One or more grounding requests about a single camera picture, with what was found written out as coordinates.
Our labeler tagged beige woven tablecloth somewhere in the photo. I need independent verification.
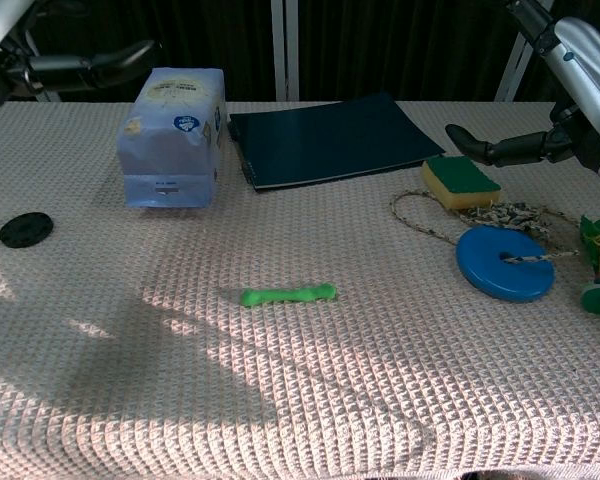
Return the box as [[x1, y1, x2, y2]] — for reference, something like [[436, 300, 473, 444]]
[[0, 99, 600, 480]]

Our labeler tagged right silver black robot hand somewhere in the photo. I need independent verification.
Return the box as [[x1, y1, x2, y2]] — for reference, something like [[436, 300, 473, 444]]
[[444, 0, 600, 186]]

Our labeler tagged yellow sponge with green pad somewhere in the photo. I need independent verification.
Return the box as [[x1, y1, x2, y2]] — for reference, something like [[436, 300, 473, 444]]
[[421, 155, 503, 211]]

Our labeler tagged green toy bone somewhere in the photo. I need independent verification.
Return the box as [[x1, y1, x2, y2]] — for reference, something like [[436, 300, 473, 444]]
[[240, 282, 338, 307]]

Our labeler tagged dark blue notebook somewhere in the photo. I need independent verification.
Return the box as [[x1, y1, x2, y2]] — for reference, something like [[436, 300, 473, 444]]
[[228, 91, 447, 193]]

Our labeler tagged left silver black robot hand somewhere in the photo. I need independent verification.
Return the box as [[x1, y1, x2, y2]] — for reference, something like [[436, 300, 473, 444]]
[[0, 0, 157, 119]]

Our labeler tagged black round disc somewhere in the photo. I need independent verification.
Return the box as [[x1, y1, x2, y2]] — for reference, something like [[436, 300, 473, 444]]
[[0, 211, 55, 249]]

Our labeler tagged upright white frame post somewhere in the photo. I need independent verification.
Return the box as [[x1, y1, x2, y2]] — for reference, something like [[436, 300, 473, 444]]
[[270, 0, 301, 102]]

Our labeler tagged blue tissue pack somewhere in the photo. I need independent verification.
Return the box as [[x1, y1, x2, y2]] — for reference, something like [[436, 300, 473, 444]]
[[116, 67, 229, 210]]

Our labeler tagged slanted white frame post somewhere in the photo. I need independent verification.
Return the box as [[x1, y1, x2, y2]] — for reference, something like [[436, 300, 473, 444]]
[[494, 29, 537, 104]]

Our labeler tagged black curtain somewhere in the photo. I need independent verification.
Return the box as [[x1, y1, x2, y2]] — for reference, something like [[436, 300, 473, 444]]
[[9, 0, 576, 104]]

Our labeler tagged blue plastic disc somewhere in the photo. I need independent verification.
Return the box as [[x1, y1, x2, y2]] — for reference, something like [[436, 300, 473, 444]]
[[455, 224, 557, 303]]

